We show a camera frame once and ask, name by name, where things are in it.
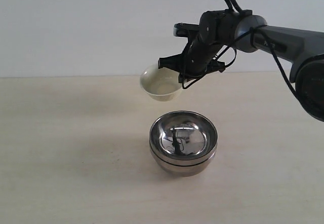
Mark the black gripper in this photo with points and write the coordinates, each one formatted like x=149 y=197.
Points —
x=194 y=62

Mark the cream ceramic bowl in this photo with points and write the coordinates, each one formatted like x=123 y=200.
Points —
x=161 y=84

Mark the ribbed stainless steel bowl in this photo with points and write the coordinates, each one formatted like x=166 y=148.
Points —
x=183 y=138

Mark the smooth stainless steel bowl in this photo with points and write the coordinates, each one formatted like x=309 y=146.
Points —
x=182 y=171

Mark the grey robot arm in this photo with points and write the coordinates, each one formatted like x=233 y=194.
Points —
x=219 y=31

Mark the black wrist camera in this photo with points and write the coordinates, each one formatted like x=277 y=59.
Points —
x=185 y=30

